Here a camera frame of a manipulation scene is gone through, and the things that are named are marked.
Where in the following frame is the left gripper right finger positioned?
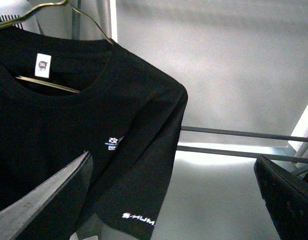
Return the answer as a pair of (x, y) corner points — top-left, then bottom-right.
(254, 156), (308, 240)

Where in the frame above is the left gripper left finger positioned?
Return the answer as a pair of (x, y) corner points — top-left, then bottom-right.
(0, 151), (91, 240)

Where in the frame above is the black printed t-shirt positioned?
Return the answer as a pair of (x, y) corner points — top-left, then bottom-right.
(0, 27), (188, 240)

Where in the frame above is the gold metal clothes hanger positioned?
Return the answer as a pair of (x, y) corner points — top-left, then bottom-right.
(0, 0), (114, 93)

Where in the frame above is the grey metal clothes rack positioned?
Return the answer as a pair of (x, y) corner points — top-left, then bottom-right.
(177, 126), (308, 164)

